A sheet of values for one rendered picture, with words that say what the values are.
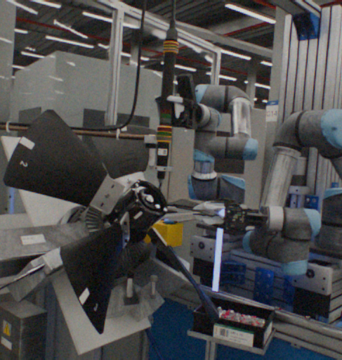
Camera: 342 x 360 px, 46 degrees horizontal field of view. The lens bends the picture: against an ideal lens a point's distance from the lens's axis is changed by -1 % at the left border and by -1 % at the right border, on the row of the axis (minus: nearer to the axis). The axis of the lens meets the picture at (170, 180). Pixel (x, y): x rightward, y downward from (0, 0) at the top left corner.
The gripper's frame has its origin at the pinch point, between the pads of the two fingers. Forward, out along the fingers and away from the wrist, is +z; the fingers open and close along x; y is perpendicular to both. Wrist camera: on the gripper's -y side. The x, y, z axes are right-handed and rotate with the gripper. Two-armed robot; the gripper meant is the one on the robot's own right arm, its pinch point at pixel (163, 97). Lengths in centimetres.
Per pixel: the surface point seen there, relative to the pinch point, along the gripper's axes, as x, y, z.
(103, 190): 6.7, 26.9, 15.6
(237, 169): 136, 25, -433
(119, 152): 14.4, 16.7, -0.6
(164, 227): 17, 44, -36
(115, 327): 3, 65, 11
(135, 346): 57, 121, -84
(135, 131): 15.3, 9.2, -9.6
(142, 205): -4.3, 29.7, 13.2
